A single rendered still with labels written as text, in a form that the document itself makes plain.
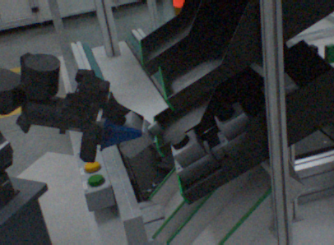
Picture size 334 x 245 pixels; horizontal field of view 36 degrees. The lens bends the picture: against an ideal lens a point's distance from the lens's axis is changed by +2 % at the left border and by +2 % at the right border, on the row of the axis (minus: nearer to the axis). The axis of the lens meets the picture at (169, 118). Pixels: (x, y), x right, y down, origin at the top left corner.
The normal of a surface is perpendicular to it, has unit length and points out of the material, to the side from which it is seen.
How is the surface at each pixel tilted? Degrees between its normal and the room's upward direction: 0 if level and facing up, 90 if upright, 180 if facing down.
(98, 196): 90
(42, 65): 22
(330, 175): 90
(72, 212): 0
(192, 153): 90
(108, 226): 0
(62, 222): 0
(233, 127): 90
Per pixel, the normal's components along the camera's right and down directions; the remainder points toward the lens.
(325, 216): -0.14, -0.88
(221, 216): -0.80, -0.50
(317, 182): 0.26, 0.41
